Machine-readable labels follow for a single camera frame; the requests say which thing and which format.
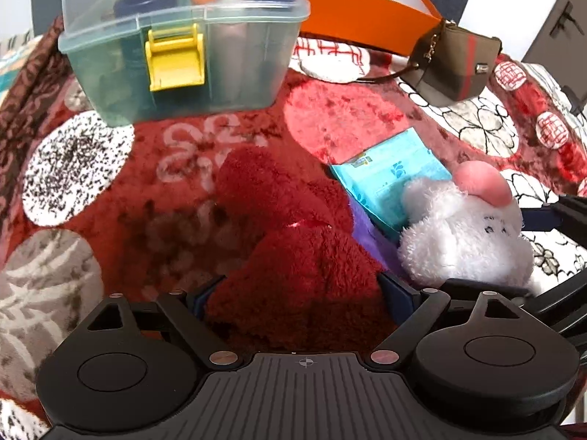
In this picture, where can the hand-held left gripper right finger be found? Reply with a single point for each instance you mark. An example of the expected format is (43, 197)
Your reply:
(399, 298)

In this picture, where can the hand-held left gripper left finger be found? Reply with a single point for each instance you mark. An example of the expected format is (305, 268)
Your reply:
(199, 305)

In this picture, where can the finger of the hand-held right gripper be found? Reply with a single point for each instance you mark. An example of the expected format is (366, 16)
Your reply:
(545, 217)
(559, 298)

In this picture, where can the purple cloth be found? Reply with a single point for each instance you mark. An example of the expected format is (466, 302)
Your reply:
(367, 238)

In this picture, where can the white plush toy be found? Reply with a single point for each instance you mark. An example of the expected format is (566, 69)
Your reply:
(458, 238)

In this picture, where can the red fluffy cloth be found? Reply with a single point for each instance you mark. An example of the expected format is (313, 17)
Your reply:
(298, 275)

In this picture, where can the orange cardboard box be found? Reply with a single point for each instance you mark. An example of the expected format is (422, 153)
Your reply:
(357, 13)

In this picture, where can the red floral printed blanket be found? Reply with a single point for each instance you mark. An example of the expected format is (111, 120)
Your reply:
(137, 192)

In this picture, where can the light blue wipes packet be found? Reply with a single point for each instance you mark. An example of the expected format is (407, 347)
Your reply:
(385, 169)

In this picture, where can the grey furniture panel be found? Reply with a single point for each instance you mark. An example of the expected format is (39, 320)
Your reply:
(550, 55)

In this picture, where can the brown pouch with red stripe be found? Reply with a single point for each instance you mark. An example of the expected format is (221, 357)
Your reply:
(449, 73)

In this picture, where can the clear plastic storage box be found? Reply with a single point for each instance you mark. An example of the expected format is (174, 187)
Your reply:
(229, 78)

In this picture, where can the white round cotton pad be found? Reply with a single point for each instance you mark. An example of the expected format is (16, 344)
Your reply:
(330, 68)

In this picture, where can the striped bedsheet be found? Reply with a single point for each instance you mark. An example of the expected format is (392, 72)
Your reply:
(13, 59)

